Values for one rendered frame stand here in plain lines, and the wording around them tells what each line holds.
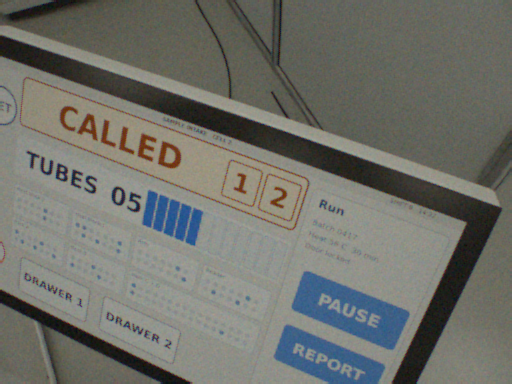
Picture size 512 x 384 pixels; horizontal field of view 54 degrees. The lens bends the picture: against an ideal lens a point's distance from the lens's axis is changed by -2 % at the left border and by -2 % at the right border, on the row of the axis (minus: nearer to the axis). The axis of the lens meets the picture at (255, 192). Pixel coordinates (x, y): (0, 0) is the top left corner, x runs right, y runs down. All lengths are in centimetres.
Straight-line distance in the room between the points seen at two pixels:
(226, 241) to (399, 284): 16
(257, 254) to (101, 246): 17
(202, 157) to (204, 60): 173
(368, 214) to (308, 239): 6
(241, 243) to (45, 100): 24
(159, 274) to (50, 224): 13
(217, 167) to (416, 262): 19
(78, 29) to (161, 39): 38
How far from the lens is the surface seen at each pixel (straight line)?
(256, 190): 45
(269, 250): 47
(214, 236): 48
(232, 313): 51
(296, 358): 51
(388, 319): 47
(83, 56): 53
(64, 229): 57
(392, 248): 44
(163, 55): 223
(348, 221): 44
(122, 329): 58
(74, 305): 61
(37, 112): 55
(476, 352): 171
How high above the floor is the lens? 154
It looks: 60 degrees down
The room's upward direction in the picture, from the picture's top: 1 degrees counter-clockwise
